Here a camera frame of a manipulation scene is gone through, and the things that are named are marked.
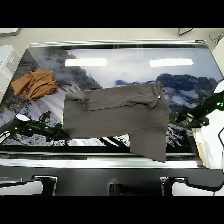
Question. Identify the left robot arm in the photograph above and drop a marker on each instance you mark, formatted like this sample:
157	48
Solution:
22	117

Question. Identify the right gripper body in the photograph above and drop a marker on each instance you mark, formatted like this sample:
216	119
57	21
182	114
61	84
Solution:
193	121

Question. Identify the grey pants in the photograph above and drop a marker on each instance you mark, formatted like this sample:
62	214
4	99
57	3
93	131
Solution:
116	113

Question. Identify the orange-brown garment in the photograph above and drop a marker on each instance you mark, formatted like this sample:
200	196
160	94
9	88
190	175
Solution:
35	85

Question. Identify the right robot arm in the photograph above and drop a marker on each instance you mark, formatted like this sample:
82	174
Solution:
213	105

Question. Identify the white box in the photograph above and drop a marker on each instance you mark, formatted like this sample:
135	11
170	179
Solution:
7	63

